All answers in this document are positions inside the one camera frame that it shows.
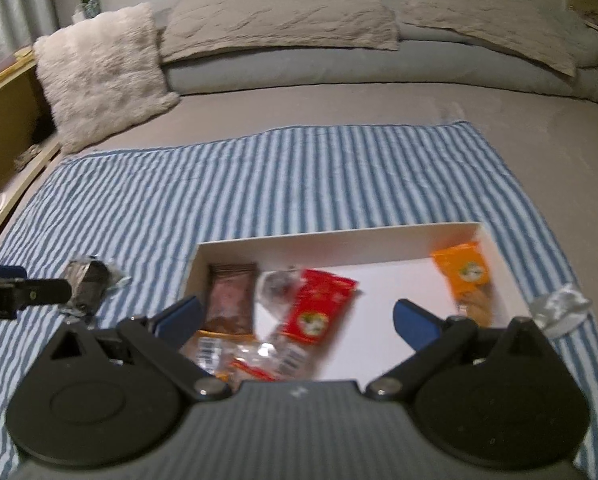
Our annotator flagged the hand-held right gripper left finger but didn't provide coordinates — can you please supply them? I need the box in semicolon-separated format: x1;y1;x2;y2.
44;295;232;402

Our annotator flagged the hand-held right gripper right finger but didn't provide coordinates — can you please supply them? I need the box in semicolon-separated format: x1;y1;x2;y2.
366;298;564;402

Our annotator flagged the silver grey snack packet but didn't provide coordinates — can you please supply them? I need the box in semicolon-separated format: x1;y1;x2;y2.
61;256;132;317

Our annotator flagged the dark brown snack packet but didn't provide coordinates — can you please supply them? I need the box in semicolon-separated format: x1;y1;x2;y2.
206;262;258;336

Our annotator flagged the white cardboard box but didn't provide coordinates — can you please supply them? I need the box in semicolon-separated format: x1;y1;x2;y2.
183;221;534;391

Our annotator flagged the orange snack packet round logo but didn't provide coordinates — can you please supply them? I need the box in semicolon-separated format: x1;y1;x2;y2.
431;241;494;328

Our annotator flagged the orange clear-ended snack packet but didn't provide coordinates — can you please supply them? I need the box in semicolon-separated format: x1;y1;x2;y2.
214;330;314;381

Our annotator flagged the red snack packet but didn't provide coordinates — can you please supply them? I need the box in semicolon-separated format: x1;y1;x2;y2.
279;269;357;346

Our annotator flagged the clear cake packet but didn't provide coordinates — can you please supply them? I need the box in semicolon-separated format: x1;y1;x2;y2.
256;266;304;321

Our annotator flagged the silver crumpled wrapper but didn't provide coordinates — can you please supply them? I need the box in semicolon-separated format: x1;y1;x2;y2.
529;282;594;338

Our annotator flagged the wooden bedside shelf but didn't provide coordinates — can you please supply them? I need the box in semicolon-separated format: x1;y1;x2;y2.
0;50;62;261

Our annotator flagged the blue striped towel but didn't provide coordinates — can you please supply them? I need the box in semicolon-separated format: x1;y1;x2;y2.
0;120;598;480

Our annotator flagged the fluffy cream cushion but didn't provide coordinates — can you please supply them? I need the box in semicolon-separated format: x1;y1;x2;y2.
33;2;180;156

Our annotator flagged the grey curtain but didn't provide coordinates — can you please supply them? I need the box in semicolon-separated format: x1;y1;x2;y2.
0;0;60;83

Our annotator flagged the grey pillow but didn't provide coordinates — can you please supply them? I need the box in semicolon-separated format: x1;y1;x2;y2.
164;37;598;103

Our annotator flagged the beige quilted pillow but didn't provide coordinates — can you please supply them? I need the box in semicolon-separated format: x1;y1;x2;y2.
394;0;587;77
159;0;400;63

